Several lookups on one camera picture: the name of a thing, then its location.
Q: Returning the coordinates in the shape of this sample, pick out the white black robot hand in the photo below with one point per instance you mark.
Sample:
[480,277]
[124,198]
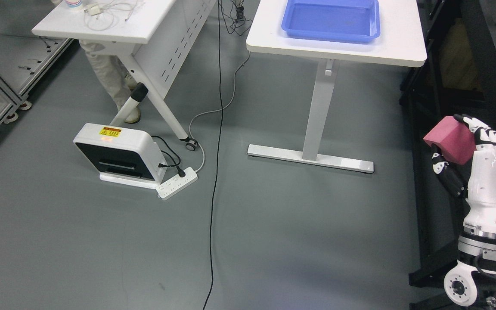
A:
[476,180]

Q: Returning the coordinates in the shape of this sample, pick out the pink block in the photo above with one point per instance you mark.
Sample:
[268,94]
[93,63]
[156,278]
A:
[454,139]

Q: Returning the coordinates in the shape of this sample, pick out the black metal shelf rack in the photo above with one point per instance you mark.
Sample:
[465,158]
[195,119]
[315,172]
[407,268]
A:
[451,104]

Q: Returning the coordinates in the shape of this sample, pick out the blue plastic tray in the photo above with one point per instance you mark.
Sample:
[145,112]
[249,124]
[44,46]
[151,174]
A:
[349,21]

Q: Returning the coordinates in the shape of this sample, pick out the white standing desk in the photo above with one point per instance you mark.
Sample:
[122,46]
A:
[400,43]

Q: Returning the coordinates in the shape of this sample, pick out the white power strip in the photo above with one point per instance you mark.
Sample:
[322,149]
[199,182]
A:
[176,183]

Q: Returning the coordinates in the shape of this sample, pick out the white folding table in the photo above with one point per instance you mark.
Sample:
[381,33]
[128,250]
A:
[152,38]

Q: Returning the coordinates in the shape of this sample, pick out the white box device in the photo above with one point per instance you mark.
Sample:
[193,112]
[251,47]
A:
[122,156]

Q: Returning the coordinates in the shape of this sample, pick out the person in beige clothes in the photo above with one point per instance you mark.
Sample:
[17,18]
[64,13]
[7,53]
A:
[110,72]

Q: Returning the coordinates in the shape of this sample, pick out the paper cup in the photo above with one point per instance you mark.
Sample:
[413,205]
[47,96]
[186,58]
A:
[74,3]

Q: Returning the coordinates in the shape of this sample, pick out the white charger with cable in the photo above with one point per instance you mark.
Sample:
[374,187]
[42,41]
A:
[101,8]

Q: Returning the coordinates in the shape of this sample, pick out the aluminium frame cart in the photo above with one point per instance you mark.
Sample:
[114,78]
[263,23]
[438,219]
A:
[23,62]

